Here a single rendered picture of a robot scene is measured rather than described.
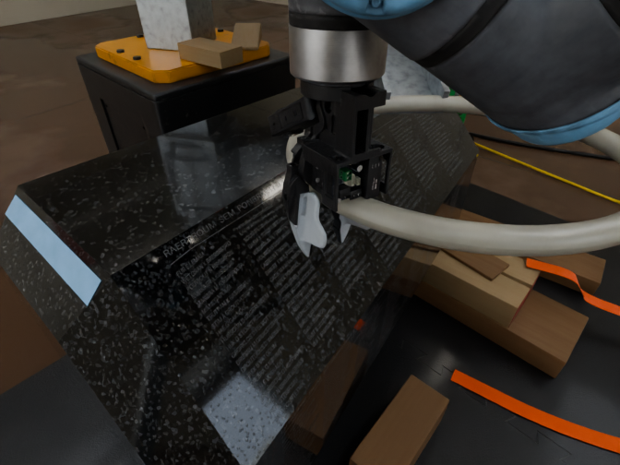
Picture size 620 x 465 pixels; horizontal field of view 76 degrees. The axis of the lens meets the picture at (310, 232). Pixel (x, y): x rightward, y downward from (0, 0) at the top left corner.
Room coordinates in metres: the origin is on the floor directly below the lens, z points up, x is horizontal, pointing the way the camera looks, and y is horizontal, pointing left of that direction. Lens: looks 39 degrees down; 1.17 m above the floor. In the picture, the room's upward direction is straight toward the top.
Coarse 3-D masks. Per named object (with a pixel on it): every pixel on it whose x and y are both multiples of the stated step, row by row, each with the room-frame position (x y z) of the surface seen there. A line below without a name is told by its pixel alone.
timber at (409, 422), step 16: (416, 384) 0.59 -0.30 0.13; (400, 400) 0.55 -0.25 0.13; (416, 400) 0.55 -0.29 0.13; (432, 400) 0.55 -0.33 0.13; (448, 400) 0.55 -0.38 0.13; (384, 416) 0.50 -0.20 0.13; (400, 416) 0.50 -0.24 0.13; (416, 416) 0.50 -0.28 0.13; (432, 416) 0.50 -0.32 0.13; (368, 432) 0.46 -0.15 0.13; (384, 432) 0.46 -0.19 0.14; (400, 432) 0.46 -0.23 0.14; (416, 432) 0.46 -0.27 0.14; (432, 432) 0.49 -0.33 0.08; (368, 448) 0.42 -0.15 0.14; (384, 448) 0.42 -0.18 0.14; (400, 448) 0.42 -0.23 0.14; (416, 448) 0.42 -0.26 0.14; (352, 464) 0.39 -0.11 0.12; (368, 464) 0.39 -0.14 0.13; (384, 464) 0.39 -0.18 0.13; (400, 464) 0.39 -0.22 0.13
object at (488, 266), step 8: (456, 256) 1.03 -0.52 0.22; (464, 256) 1.03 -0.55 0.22; (472, 256) 1.03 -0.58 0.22; (480, 256) 1.03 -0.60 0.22; (488, 256) 1.03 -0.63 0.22; (464, 264) 1.00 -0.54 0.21; (472, 264) 0.99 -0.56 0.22; (480, 264) 0.99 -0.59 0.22; (488, 264) 0.99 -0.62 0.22; (496, 264) 0.99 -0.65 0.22; (504, 264) 0.99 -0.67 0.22; (480, 272) 0.96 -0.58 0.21; (488, 272) 0.95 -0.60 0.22; (496, 272) 0.95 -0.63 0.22
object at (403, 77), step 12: (396, 60) 0.90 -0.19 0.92; (408, 60) 0.90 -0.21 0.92; (396, 72) 0.86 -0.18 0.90; (408, 72) 0.86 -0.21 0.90; (420, 72) 0.86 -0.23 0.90; (384, 84) 0.75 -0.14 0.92; (396, 84) 0.82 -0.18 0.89; (408, 84) 0.82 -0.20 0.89; (420, 84) 0.82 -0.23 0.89; (432, 84) 0.80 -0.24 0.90; (444, 84) 0.75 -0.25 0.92; (444, 96) 0.73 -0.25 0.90
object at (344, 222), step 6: (336, 216) 0.40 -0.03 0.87; (342, 216) 0.40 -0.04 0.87; (336, 222) 0.40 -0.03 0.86; (342, 222) 0.40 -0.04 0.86; (348, 222) 0.40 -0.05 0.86; (354, 222) 0.39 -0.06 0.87; (336, 228) 0.40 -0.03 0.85; (342, 228) 0.40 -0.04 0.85; (348, 228) 0.40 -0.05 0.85; (366, 228) 0.37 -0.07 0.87; (336, 234) 0.40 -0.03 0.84; (342, 234) 0.40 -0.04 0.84; (342, 240) 0.40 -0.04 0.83
